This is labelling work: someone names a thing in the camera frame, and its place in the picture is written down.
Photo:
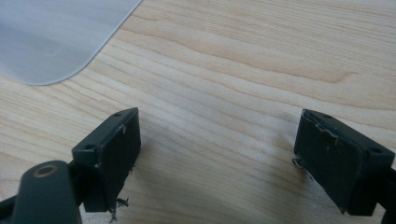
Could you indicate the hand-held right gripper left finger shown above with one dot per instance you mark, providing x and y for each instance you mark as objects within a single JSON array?
[{"x": 112, "y": 161}]

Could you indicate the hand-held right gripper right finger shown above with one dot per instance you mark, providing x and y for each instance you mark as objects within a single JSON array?
[{"x": 336, "y": 165}]

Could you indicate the translucent white plastic mat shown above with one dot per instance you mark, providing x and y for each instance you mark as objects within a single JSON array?
[{"x": 53, "y": 37}]

